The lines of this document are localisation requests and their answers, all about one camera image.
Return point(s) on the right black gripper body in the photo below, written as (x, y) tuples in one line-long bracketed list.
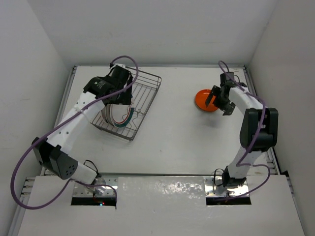
[(223, 103)]

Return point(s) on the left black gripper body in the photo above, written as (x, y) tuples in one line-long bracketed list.
[(122, 98)]

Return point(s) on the orange plastic plate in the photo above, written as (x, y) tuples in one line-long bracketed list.
[(200, 100)]

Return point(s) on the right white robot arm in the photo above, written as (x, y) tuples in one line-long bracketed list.
[(259, 129)]

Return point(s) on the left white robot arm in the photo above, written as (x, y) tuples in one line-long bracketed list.
[(53, 151)]

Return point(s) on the white plate red rim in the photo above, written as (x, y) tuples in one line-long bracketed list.
[(119, 113)]

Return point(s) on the white plate grey rim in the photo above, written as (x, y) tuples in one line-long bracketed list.
[(105, 113)]

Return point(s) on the white plate teal rim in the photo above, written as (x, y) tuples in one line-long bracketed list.
[(128, 118)]

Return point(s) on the wire dish rack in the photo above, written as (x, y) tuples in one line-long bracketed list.
[(144, 91)]

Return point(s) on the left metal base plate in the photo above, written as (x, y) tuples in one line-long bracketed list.
[(105, 190)]

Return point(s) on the metal base plate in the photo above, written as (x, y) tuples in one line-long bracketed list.
[(105, 190), (213, 190)]

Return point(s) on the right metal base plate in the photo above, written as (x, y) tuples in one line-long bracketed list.
[(213, 190)]

